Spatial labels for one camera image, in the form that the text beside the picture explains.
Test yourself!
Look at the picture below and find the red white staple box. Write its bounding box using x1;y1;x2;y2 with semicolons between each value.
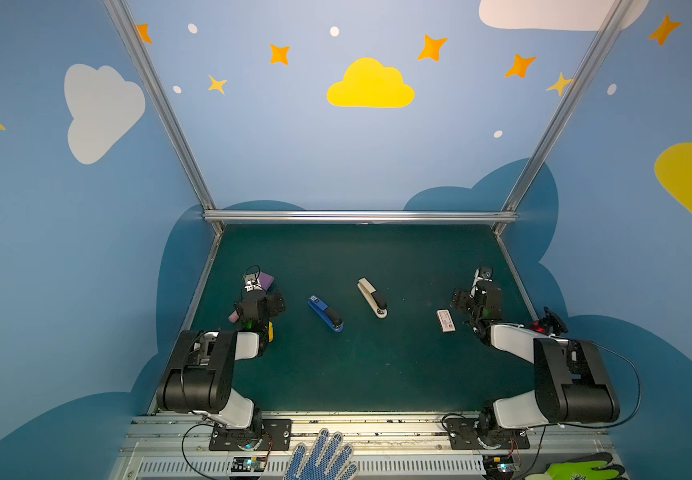
436;309;456;333

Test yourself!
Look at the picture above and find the blue black stapler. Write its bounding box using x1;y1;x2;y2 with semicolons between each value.
308;295;344;333

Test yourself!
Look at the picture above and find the beige black stapler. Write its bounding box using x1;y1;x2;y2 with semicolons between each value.
357;278;388;319

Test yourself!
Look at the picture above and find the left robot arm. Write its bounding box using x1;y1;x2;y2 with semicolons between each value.
156;289;286;438

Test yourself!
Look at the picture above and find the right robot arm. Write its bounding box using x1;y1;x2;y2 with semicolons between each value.
451;279;621;436

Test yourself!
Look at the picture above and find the purple pink spatula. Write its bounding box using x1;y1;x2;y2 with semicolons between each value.
229;265;274;323

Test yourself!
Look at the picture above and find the left controller board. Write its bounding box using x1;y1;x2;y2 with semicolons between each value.
231;457;268;474

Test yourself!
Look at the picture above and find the controller board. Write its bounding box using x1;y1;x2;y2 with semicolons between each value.
483;456;516;480
231;457;268;474

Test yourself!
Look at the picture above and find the right controller board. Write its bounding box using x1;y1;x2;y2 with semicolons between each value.
483;456;516;480

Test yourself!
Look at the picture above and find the blue dotted work glove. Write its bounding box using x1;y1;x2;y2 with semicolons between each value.
283;428;359;480

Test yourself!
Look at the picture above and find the green black work glove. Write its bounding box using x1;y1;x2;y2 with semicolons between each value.
526;452;627;480

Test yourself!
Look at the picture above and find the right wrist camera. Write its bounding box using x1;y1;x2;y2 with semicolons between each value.
472;267;493;289

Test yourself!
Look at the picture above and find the aluminium rear frame bar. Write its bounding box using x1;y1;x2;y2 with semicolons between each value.
203;210;518;224

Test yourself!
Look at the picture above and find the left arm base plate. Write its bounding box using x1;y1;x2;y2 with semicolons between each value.
208;418;292;452

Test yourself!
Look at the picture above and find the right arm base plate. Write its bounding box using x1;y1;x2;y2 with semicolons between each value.
440;415;531;450

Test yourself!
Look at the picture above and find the left aluminium frame post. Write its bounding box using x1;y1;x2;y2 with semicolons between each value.
103;0;215;213

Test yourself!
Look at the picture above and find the aluminium frame post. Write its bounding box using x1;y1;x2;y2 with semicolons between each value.
103;0;215;213
493;0;635;237

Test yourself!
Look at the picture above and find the right aluminium frame post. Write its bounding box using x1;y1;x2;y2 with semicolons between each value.
493;0;635;237

